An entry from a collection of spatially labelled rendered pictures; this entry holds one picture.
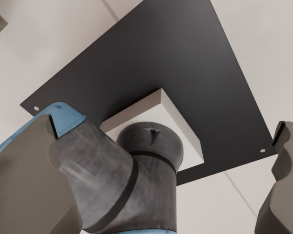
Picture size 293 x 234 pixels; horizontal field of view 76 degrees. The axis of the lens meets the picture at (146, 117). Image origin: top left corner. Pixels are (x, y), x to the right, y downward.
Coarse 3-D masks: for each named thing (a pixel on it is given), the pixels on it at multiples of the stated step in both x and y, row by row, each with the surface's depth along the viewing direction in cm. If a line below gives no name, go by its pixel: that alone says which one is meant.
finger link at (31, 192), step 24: (48, 120) 10; (24, 144) 8; (48, 144) 8; (0, 168) 7; (24, 168) 7; (48, 168) 7; (0, 192) 6; (24, 192) 6; (48, 192) 6; (72, 192) 6; (0, 216) 6; (24, 216) 6; (48, 216) 6; (72, 216) 6
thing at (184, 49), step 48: (144, 0) 40; (192, 0) 39; (96, 48) 46; (144, 48) 45; (192, 48) 44; (48, 96) 56; (96, 96) 54; (144, 96) 53; (192, 96) 52; (240, 96) 50; (240, 144) 60
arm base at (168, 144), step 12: (120, 132) 50; (132, 132) 46; (144, 132) 45; (156, 132) 46; (168, 132) 46; (120, 144) 47; (132, 144) 44; (144, 144) 43; (156, 144) 43; (168, 144) 45; (180, 144) 48; (156, 156) 41; (168, 156) 43; (180, 156) 48
